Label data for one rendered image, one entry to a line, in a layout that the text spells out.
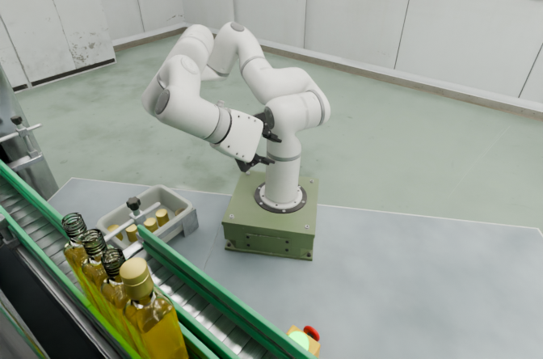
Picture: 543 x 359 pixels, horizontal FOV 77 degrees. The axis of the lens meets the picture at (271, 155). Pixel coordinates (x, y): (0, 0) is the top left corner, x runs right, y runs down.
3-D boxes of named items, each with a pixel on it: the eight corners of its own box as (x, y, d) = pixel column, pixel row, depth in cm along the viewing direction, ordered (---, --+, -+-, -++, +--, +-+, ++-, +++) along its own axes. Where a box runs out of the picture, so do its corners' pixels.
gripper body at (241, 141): (213, 102, 74) (250, 120, 82) (198, 145, 73) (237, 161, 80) (233, 102, 69) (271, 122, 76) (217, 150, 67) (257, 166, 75)
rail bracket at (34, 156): (6, 185, 116) (-28, 128, 103) (56, 162, 127) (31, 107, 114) (11, 191, 113) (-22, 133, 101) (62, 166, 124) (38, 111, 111)
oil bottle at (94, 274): (110, 331, 65) (73, 259, 53) (135, 309, 69) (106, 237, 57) (127, 349, 63) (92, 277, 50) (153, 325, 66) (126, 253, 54)
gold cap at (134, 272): (121, 288, 46) (113, 268, 44) (145, 272, 48) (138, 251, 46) (135, 305, 44) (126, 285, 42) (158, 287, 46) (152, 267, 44)
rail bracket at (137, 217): (99, 263, 78) (82, 225, 70) (160, 221, 88) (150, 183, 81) (107, 270, 76) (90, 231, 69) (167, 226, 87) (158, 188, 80)
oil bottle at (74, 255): (94, 314, 68) (55, 241, 56) (119, 293, 72) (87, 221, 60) (109, 331, 65) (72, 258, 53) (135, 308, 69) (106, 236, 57)
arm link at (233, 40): (255, 91, 104) (237, 64, 111) (279, 53, 97) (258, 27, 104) (217, 82, 94) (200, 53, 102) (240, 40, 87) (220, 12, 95)
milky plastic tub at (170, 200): (101, 243, 99) (92, 222, 94) (164, 201, 114) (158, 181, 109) (136, 275, 90) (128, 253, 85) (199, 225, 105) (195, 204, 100)
